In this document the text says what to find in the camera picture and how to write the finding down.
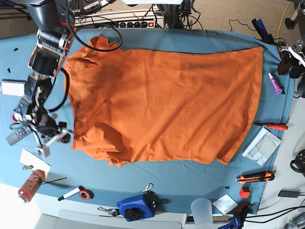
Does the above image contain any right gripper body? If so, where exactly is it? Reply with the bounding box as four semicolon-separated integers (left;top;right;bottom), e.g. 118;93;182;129
30;119;73;158

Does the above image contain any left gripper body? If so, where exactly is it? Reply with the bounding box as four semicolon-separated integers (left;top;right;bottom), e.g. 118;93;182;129
277;40;305;68

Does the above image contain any orange t-shirt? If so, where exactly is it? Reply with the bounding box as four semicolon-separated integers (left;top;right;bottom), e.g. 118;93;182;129
65;47;263;167

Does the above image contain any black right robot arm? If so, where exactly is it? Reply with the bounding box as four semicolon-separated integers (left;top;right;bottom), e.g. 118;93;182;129
7;0;74;158

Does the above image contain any grey remote control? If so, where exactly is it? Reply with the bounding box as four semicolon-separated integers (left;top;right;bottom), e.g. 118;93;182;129
6;126;32;146

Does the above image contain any purple glue tube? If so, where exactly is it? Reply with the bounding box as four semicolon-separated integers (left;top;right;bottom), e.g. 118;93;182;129
268;73;283;95

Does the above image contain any purple tape roll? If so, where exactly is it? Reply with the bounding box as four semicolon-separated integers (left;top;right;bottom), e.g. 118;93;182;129
11;114;19;123

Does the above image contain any blue table cloth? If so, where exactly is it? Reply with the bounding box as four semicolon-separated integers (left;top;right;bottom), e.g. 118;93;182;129
0;29;295;213

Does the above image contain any AA battery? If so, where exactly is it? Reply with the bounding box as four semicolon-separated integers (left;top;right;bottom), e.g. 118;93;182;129
22;165;33;170

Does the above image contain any black white marker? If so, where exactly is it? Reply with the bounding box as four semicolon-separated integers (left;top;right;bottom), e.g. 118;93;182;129
58;186;84;201

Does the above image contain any red screwdriver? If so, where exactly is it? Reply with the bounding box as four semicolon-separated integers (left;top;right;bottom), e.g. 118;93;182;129
253;123;288;131

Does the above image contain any red tape roll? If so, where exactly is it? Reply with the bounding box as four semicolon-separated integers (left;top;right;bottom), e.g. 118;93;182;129
79;189;92;200

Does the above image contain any white box with barcode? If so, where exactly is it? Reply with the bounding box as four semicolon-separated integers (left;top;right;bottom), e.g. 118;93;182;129
0;80;26;97

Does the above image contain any white paper booklet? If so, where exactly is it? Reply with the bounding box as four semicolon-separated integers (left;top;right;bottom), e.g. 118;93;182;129
242;127;281;166

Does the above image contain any silver carabiner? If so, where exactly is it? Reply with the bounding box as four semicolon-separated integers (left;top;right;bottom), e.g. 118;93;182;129
142;183;153;194

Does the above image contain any blue plastic device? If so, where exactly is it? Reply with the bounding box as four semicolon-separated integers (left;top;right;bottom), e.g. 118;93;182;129
116;191;162;222

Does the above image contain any orange black utility knife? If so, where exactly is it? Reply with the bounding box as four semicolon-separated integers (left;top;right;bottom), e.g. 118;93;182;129
236;172;275;184

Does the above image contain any power strip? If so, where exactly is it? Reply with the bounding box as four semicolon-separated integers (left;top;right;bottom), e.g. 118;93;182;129
75;19;164;29

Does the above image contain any red cube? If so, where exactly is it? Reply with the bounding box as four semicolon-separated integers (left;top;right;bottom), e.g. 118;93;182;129
239;187;250;198

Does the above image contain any small white note card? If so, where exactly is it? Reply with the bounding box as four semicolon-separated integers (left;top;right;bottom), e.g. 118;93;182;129
213;194;238;214

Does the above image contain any translucent plastic cup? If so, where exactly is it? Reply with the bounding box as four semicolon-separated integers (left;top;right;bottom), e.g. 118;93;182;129
191;198;213;229

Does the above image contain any blue clamp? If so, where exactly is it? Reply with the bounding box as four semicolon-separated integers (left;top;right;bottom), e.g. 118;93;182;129
218;203;251;229

